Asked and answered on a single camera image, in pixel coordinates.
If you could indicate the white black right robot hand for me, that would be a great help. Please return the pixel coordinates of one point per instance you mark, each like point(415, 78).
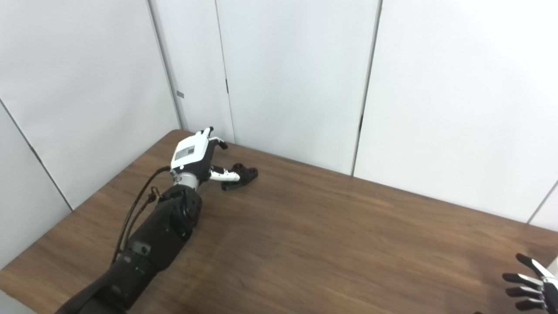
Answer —
point(547, 290)

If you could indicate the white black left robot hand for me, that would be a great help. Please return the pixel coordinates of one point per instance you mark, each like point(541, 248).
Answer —
point(189, 152)

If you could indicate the black plastic holder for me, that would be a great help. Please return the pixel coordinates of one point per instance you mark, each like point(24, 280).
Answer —
point(246, 175)

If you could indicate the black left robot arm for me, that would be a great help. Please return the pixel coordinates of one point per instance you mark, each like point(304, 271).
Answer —
point(157, 240)

